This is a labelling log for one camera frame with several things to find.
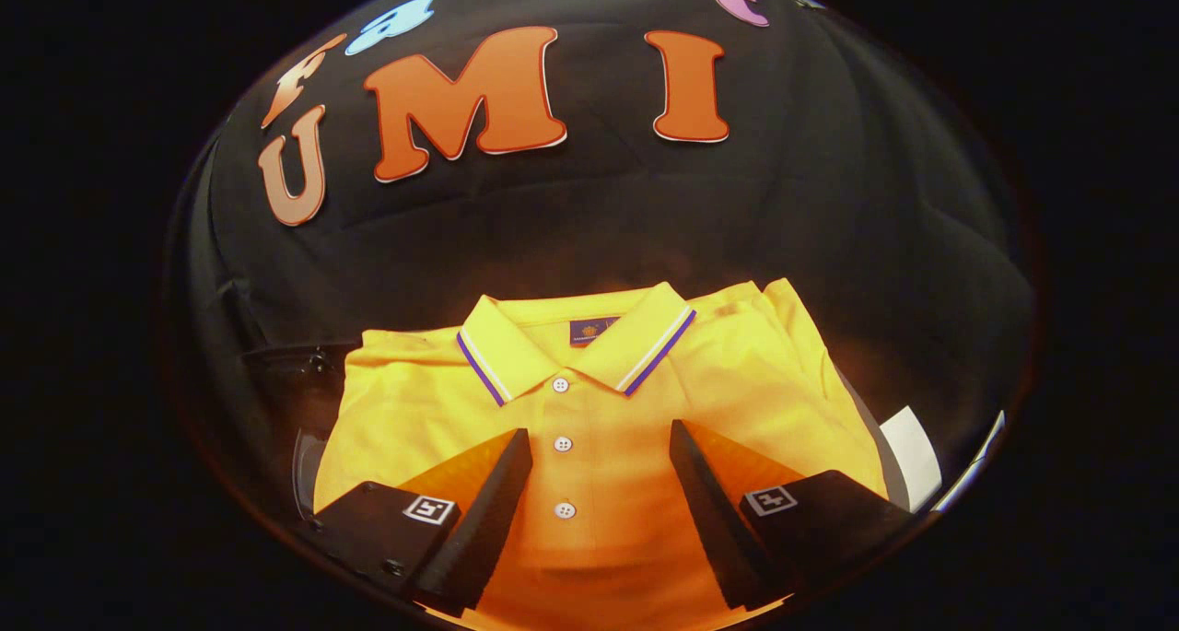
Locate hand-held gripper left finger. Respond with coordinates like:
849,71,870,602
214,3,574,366
309,427,535,613

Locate yellow polo shirt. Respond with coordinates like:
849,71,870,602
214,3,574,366
313,277,890,631

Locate white sheet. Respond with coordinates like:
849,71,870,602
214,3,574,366
880,406,943,514

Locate grey box-shaped appliance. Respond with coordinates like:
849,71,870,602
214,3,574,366
834,364,913,514

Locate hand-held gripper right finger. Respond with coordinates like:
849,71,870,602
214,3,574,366
670,418,915,612

